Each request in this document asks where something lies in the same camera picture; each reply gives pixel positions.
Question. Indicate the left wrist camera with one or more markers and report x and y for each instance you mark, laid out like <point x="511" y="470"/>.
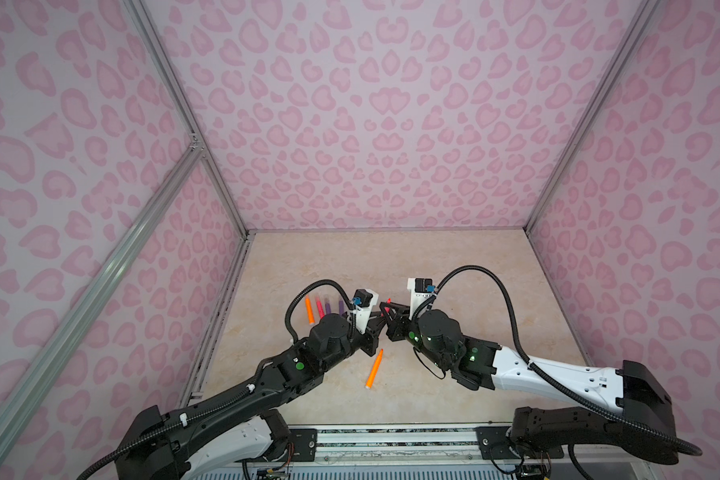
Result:
<point x="363" y="301"/>

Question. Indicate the orange pen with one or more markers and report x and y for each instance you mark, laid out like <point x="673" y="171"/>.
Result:
<point x="374" y="369"/>

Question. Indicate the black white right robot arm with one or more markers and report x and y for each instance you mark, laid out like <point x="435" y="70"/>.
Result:
<point x="625" y="407"/>

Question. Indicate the aluminium corner post left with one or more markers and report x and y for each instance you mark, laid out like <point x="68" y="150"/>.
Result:
<point x="158" y="53"/>

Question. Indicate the orange pen cap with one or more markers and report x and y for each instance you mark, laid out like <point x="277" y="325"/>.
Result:
<point x="310" y="310"/>

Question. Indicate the aluminium corner post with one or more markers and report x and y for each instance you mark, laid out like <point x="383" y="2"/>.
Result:
<point x="640" y="25"/>
<point x="158" y="53"/>

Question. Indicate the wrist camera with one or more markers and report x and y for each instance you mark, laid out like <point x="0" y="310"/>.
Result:
<point x="363" y="301"/>
<point x="420" y="289"/>

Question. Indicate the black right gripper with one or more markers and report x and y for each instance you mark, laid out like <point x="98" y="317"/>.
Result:
<point x="397" y="323"/>

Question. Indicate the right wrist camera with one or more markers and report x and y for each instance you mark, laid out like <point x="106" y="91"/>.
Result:
<point x="420" y="289"/>

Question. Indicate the aluminium diagonal wall bar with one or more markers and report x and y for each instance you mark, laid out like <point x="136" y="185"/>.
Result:
<point x="32" y="388"/>

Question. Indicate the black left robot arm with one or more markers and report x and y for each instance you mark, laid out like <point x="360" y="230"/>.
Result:
<point x="242" y="423"/>

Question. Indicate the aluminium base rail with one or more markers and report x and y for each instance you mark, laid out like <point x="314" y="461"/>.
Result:
<point x="404" y="451"/>

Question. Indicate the aluminium corner post right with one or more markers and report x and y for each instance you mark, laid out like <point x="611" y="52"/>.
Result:
<point x="640" y="25"/>

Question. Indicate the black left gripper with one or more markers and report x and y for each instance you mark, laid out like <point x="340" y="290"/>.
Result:
<point x="372" y="334"/>

